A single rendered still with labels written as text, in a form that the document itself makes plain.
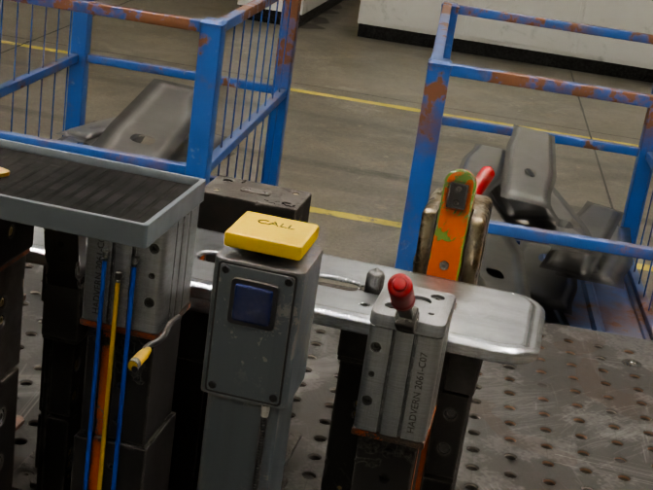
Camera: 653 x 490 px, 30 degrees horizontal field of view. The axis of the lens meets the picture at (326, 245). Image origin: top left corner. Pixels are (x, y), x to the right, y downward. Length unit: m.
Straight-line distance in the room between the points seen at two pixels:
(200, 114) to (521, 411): 1.62
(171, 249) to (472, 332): 0.31
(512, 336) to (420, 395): 0.17
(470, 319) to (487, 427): 0.49
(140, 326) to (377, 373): 0.22
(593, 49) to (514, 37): 0.58
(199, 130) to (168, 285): 2.07
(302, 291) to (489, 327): 0.37
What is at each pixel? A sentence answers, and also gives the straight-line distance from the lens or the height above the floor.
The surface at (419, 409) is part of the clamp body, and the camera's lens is 1.09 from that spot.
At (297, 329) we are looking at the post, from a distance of 0.91.
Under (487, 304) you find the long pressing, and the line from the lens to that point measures 1.30.
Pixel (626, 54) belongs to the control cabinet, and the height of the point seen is 0.18.
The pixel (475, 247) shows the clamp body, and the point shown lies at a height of 1.03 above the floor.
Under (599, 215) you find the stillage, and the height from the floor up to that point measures 0.42.
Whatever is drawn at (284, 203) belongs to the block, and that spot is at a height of 1.03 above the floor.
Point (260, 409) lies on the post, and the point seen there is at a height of 1.02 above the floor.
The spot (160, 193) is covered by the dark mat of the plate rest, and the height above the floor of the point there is 1.16.
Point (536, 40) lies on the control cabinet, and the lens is 9.15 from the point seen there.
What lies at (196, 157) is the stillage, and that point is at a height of 0.59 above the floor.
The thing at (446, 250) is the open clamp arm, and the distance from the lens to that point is 1.38.
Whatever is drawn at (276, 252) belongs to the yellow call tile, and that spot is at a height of 1.15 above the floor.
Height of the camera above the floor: 1.45
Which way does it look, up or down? 19 degrees down
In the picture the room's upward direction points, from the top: 8 degrees clockwise
